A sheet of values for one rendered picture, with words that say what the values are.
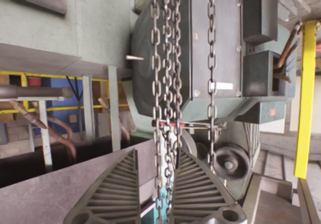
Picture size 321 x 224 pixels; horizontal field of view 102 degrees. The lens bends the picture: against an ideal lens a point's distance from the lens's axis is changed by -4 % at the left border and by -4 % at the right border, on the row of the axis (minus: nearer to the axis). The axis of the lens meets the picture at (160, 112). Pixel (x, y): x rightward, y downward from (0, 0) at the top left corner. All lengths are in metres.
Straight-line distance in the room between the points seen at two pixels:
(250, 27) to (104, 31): 0.60
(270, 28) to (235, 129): 0.92
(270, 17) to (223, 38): 0.17
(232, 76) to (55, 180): 0.74
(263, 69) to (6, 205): 0.90
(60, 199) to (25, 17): 0.66
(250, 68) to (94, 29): 0.65
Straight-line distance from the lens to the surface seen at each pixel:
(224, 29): 0.48
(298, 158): 2.22
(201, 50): 0.39
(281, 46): 0.84
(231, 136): 1.36
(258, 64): 0.50
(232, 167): 1.27
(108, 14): 0.84
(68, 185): 0.73
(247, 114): 0.67
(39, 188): 0.71
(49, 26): 0.65
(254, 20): 0.54
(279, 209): 2.29
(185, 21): 0.41
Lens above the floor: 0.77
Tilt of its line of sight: 5 degrees up
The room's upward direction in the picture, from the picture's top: 179 degrees clockwise
